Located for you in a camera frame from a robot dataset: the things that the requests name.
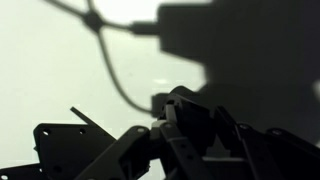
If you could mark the black angled bracket stand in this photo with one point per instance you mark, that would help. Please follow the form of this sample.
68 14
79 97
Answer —
73 150

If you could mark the black lumpy object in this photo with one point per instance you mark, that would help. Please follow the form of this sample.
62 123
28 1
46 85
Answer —
196 123

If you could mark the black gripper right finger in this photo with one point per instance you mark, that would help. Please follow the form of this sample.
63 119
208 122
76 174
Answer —
266 156

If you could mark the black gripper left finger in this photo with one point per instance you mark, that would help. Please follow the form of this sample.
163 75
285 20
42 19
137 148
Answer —
140 150

